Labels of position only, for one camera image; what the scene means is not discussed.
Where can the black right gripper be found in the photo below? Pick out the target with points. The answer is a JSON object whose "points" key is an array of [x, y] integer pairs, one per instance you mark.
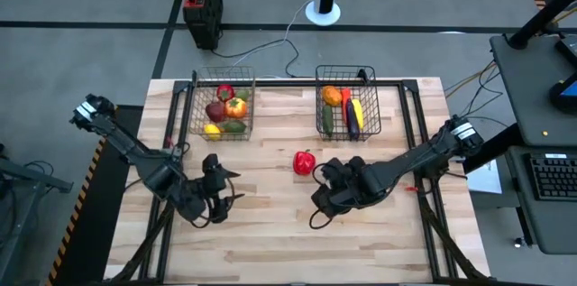
{"points": [[342, 187]]}

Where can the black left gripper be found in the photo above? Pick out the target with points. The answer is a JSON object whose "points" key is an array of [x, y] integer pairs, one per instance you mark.
{"points": [[212, 187]]}

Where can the yellow lemon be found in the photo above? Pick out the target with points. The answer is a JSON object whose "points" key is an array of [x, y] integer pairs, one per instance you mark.
{"points": [[212, 131]]}

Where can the purple eggplant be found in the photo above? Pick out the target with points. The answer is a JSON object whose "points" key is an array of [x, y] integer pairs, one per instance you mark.
{"points": [[352, 128]]}

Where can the small green bell pepper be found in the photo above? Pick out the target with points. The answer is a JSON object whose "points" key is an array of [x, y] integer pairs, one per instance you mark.
{"points": [[233, 126]]}

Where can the long dark green pepper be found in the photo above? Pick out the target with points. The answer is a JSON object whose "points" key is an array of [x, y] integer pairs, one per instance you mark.
{"points": [[327, 120]]}

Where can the dark red apple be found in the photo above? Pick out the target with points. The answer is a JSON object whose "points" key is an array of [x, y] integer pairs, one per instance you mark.
{"points": [[215, 111]]}

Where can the orange bell pepper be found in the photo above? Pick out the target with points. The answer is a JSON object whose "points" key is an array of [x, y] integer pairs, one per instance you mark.
{"points": [[236, 107]]}

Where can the orange carrot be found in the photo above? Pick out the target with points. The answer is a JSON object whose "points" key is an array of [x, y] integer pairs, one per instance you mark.
{"points": [[345, 96]]}

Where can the orange mango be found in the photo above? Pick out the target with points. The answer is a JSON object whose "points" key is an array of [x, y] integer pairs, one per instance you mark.
{"points": [[332, 95]]}

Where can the green avocado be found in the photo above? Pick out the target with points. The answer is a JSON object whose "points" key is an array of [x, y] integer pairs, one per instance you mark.
{"points": [[242, 95]]}

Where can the small red bell pepper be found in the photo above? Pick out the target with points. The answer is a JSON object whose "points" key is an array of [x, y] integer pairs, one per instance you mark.
{"points": [[225, 92]]}

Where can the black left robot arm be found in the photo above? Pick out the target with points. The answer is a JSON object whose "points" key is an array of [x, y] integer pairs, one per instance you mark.
{"points": [[135, 155]]}

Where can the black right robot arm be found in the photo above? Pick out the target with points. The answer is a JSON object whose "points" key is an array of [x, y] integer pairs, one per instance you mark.
{"points": [[405, 159]]}

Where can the large red bell pepper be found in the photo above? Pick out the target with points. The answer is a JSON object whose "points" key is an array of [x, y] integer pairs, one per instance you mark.
{"points": [[304, 164]]}

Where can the small red clip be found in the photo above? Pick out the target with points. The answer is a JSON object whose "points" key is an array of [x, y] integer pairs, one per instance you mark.
{"points": [[411, 188]]}

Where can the white paper sheet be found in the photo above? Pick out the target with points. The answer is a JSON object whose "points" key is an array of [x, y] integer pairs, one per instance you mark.
{"points": [[484, 180]]}

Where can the black desk leg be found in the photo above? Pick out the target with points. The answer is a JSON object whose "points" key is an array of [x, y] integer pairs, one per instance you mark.
{"points": [[496, 146]]}

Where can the red and black box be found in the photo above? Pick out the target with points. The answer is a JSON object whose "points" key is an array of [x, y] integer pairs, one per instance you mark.
{"points": [[205, 15]]}

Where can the grey metal stand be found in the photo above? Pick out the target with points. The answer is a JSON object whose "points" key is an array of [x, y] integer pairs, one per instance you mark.
{"points": [[31, 177]]}

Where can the grey desk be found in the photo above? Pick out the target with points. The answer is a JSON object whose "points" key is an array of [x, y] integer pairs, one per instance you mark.
{"points": [[532, 96]]}

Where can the black keyboard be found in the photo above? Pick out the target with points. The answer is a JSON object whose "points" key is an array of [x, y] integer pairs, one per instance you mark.
{"points": [[554, 180]]}

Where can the black device with blue screen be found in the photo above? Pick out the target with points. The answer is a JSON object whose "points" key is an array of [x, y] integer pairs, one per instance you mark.
{"points": [[561, 96]]}

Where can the black metal table frame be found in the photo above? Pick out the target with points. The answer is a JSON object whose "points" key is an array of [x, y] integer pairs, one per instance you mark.
{"points": [[288, 83]]}

